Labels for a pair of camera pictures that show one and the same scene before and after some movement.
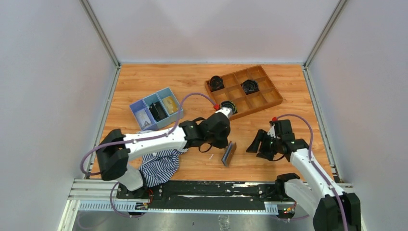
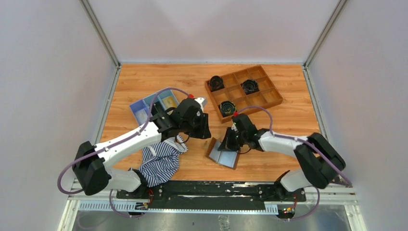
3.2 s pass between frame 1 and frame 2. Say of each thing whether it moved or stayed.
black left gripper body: moved
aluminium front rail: stayed
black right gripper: moved
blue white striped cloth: stayed
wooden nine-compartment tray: stayed
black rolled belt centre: stayed
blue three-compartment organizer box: stayed
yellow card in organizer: stayed
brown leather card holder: moved
